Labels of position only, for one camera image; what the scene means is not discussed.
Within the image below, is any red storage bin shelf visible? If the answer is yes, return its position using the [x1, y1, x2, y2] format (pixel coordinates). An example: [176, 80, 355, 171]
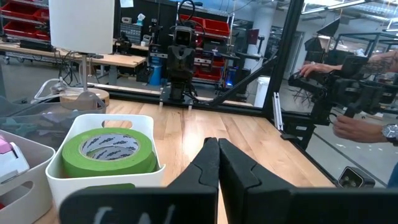
[178, 14, 231, 82]
[0, 0, 50, 42]

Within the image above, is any silver aluminium extrusion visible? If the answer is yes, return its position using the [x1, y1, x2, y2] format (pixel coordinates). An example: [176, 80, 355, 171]
[272, 91, 284, 131]

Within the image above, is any black studio light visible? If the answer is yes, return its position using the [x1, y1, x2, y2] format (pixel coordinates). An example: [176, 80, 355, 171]
[316, 17, 342, 38]

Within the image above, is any green masking tape roll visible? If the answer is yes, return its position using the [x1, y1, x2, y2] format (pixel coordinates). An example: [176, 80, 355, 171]
[61, 127, 158, 179]

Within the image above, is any person's left hand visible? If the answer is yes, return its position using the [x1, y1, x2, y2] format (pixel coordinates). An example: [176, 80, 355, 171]
[331, 114, 386, 144]

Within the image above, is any white waste bin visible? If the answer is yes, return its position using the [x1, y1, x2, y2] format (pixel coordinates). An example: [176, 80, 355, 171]
[253, 76, 272, 108]

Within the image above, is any black depth camera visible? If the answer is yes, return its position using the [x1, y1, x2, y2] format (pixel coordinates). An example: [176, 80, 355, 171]
[336, 166, 376, 189]

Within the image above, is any white plastic bin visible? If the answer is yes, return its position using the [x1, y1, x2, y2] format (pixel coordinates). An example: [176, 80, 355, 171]
[45, 113, 167, 215]

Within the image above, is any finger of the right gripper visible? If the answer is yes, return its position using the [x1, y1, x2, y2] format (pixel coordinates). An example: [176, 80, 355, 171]
[182, 48, 190, 76]
[174, 48, 183, 76]

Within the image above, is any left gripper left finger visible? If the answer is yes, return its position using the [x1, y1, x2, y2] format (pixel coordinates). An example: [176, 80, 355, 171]
[58, 137, 220, 224]

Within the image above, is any grey plastic bin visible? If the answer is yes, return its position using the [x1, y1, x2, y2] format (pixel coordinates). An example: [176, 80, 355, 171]
[0, 129, 57, 224]

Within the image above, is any person's hand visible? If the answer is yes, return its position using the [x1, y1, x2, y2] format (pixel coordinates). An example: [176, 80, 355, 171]
[298, 62, 343, 78]
[331, 114, 386, 144]

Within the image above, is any white shade table lamp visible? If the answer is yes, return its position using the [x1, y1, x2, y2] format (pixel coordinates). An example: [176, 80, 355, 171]
[48, 0, 116, 111]

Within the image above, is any wooden workbench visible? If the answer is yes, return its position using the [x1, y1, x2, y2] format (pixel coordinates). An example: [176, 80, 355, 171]
[0, 42, 147, 86]

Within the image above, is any grey small parts cabinet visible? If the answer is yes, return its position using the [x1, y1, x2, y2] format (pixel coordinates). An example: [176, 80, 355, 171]
[119, 22, 143, 44]

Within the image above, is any person's right hand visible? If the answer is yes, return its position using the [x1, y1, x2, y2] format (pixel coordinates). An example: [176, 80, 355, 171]
[298, 62, 343, 78]

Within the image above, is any white lamp cable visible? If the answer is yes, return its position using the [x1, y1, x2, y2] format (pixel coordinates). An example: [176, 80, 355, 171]
[32, 77, 85, 102]

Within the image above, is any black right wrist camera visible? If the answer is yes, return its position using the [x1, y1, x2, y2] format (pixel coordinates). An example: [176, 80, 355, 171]
[173, 26, 194, 47]

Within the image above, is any blue barrel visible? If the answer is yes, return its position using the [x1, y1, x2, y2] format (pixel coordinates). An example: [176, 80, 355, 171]
[148, 63, 163, 86]

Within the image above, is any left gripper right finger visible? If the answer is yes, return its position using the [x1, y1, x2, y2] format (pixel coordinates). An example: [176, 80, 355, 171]
[218, 138, 398, 224]

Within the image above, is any dark translucent plastic bin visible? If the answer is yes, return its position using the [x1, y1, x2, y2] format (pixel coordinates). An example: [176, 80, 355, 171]
[0, 95, 109, 150]

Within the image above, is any person's right forearm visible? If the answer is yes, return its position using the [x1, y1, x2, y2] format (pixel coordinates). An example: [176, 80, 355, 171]
[329, 50, 398, 75]

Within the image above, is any wristwatch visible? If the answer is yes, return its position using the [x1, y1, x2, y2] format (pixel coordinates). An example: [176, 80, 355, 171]
[381, 123, 398, 147]

